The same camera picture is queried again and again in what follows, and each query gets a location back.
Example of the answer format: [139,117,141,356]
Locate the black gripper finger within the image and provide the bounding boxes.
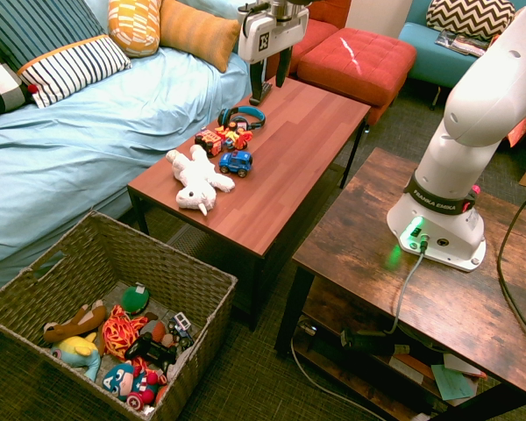
[274,43,293,89]
[248,61,274,107]

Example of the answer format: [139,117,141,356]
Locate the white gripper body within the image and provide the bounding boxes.
[238,4,310,65]

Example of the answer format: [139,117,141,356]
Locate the white stuffed unicorn toy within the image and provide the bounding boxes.
[165,144,237,217]

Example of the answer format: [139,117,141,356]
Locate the red yellow toy robot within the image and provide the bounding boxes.
[214,121,254,151]

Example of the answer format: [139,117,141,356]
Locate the red toy fire truck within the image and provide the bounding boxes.
[194,129,224,158]

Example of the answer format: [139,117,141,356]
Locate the blue toy car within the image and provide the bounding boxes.
[217,150,254,179]

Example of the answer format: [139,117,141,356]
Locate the grey woven wicker basket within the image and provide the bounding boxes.
[0,210,238,421]

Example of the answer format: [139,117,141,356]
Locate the blue white toy truck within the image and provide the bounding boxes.
[166,311,195,350]

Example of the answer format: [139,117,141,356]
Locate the flame pattern fabric toy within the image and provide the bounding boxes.
[101,304,149,361]

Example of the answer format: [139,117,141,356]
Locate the blue black headphones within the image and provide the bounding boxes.
[217,105,267,132]

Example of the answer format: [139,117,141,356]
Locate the red armchair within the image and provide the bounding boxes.
[265,0,352,80]

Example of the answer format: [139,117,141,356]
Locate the orange striped pillow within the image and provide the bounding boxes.
[159,0,242,74]

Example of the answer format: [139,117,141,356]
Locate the red tufted ottoman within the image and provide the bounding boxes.
[296,26,417,126]

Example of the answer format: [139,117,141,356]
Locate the reddish wooden coffee table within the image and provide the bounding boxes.
[126,76,372,332]

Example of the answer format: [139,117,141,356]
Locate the yellow white patterned pillow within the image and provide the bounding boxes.
[108,0,163,59]

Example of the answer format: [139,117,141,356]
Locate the teal sofa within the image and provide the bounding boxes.
[397,0,526,111]

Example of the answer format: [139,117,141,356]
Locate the light blue covered sofa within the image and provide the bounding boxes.
[0,0,253,303]

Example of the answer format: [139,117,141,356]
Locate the magazines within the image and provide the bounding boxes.
[434,29,492,58]

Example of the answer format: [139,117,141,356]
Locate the white navy striped pillow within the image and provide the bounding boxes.
[17,34,132,110]

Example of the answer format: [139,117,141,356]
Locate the black white chevron pillow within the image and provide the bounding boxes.
[425,0,517,43]

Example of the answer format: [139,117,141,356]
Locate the dark teal striped pillow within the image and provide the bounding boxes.
[0,0,109,74]

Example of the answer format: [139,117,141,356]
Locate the green plush ball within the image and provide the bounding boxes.
[121,282,151,316]

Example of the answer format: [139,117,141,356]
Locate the black white checked pillow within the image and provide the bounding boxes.
[0,41,34,124]

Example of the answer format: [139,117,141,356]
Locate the black device under table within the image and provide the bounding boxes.
[339,326,398,356]

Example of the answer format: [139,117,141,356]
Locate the black game controller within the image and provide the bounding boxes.
[124,332,179,368]

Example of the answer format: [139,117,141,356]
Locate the rustic brown side table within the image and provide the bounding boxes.
[274,146,526,421]

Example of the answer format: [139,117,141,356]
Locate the brown dog plush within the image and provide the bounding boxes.
[42,299,109,344]

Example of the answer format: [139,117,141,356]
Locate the yellow blue plush doll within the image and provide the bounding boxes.
[50,332,103,382]

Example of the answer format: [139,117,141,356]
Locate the teal paper sheet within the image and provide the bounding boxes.
[430,363,474,401]

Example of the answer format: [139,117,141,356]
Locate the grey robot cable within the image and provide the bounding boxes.
[385,239,429,337]

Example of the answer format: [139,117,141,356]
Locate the white floor cable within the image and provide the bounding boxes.
[290,337,387,421]

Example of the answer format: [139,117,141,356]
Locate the black cable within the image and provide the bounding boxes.
[497,183,526,343]

